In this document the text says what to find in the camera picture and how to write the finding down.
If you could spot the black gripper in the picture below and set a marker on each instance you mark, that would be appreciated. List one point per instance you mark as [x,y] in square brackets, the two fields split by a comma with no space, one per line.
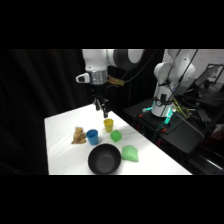
[99,90]

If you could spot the yellow plastic cup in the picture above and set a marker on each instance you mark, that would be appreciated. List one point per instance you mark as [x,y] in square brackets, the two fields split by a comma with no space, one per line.
[108,125]

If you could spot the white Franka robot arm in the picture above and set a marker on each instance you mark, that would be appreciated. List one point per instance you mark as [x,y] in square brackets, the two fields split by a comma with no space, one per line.
[97,60]

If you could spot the blue plastic cup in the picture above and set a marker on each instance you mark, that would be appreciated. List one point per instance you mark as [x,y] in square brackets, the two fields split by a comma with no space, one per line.
[92,137]

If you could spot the black bowl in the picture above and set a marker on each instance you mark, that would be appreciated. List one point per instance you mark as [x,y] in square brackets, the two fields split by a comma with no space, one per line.
[104,159]

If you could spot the small green block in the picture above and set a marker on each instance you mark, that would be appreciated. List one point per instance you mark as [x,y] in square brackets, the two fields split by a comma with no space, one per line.
[116,136]

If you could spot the brown plush toy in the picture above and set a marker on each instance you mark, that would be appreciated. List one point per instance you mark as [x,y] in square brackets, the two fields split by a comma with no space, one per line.
[79,136]

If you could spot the black curtain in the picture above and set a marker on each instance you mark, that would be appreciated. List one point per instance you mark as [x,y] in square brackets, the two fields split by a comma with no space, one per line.
[36,100]

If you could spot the green base light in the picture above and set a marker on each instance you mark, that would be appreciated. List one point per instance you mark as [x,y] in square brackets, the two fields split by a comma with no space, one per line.
[167,117]

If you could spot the black robot stand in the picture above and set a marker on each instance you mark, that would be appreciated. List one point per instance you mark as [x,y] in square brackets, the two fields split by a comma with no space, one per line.
[181,133]

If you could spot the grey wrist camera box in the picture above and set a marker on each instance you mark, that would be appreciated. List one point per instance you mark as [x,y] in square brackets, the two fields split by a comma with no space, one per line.
[82,78]

